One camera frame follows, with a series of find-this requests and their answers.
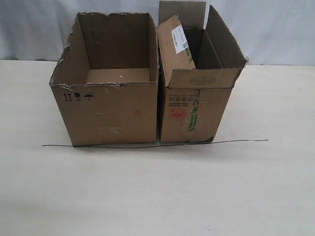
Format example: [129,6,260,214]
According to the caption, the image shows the tall printed cardboard box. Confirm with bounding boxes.
[157,0,247,144]

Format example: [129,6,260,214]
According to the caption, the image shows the thin dark wire line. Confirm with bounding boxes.
[42,139,269,149]

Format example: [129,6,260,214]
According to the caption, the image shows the torn cardboard box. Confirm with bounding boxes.
[49,12,159,146]

